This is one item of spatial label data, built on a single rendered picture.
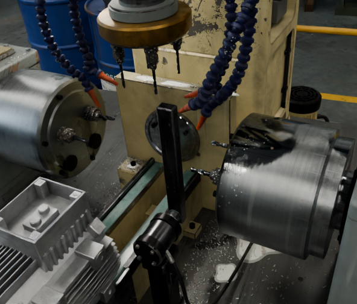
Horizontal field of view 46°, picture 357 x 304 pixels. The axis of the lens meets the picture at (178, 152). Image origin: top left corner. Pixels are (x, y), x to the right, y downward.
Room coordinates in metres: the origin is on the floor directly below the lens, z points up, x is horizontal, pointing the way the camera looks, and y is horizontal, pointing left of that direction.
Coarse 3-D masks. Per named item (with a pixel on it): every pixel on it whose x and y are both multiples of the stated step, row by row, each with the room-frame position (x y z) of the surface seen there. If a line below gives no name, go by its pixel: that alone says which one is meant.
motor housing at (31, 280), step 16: (80, 240) 0.49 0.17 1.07; (96, 240) 0.50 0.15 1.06; (112, 240) 0.50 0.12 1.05; (0, 256) 0.44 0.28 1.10; (16, 256) 0.43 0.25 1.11; (64, 256) 0.45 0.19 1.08; (112, 256) 0.49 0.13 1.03; (0, 272) 0.41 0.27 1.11; (16, 272) 0.41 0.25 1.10; (32, 272) 0.42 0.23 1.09; (48, 272) 0.42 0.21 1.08; (64, 272) 0.43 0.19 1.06; (80, 272) 0.43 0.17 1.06; (96, 272) 0.45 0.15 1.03; (112, 272) 0.48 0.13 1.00; (0, 288) 0.38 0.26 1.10; (16, 288) 0.39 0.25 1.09; (32, 288) 0.40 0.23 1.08; (64, 288) 0.40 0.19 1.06; (80, 288) 0.42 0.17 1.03; (96, 288) 0.44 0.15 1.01
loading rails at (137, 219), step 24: (144, 168) 0.85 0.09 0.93; (120, 192) 0.76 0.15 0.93; (144, 192) 0.78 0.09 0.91; (192, 192) 0.78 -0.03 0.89; (120, 216) 0.70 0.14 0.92; (144, 216) 0.77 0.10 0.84; (192, 216) 0.77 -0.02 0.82; (120, 240) 0.68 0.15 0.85; (120, 288) 0.50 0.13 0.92; (144, 288) 0.57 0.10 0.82
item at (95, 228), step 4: (92, 220) 0.52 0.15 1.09; (96, 220) 0.51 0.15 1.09; (100, 220) 0.52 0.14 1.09; (88, 224) 0.51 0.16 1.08; (92, 224) 0.50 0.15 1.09; (96, 224) 0.51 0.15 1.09; (100, 224) 0.51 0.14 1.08; (104, 224) 0.51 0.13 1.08; (88, 228) 0.50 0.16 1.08; (92, 228) 0.50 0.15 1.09; (96, 228) 0.50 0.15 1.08; (100, 228) 0.50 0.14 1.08; (104, 228) 0.51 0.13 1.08; (92, 232) 0.50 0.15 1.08; (96, 232) 0.49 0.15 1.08; (100, 232) 0.50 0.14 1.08; (96, 236) 0.49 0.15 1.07; (116, 272) 0.51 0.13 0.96
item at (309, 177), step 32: (256, 128) 0.63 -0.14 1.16; (288, 128) 0.62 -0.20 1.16; (320, 128) 0.62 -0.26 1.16; (224, 160) 0.59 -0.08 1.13; (256, 160) 0.57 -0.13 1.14; (288, 160) 0.55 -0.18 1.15; (320, 160) 0.54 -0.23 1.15; (224, 192) 0.56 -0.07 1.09; (256, 192) 0.53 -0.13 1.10; (288, 192) 0.51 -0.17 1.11; (320, 192) 0.50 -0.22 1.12; (224, 224) 0.55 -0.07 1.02; (256, 224) 0.51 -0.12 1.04; (288, 224) 0.49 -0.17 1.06; (320, 224) 0.48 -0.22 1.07; (320, 256) 0.48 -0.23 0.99
